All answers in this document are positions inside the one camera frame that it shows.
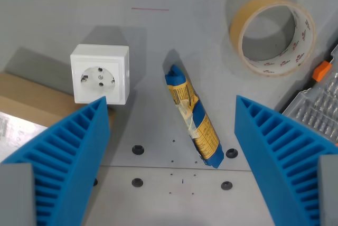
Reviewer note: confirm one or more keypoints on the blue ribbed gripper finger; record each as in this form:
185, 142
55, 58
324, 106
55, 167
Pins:
264, 141
79, 141

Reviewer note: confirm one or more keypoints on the tan packing tape roll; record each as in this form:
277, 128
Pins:
237, 28

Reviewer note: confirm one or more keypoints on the black table bolt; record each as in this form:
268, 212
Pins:
95, 182
138, 149
226, 185
137, 182
232, 153

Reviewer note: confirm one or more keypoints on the grey screwdriver bit case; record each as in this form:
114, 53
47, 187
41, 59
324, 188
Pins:
314, 109

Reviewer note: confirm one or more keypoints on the blue and yellow bag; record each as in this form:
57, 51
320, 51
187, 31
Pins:
196, 115

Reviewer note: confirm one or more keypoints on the brown cardboard box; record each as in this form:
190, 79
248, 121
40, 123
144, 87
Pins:
31, 96

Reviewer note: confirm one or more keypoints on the white wall socket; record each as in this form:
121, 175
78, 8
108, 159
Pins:
105, 62

